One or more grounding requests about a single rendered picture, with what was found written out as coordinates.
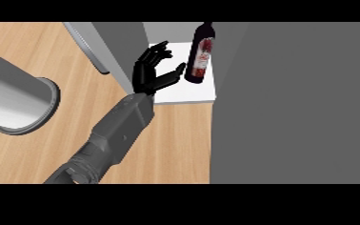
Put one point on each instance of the grey open cabinet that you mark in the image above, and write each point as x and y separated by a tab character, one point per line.
140	57

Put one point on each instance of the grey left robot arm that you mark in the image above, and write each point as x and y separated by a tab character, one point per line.
119	130

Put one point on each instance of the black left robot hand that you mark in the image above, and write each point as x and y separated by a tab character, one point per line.
143	76

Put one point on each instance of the grey round pot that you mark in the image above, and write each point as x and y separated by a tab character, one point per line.
23	103

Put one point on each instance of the large flat dark grey door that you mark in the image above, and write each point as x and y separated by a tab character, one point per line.
284	105

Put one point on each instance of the dark red wine bottle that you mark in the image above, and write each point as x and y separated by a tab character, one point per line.
200	57

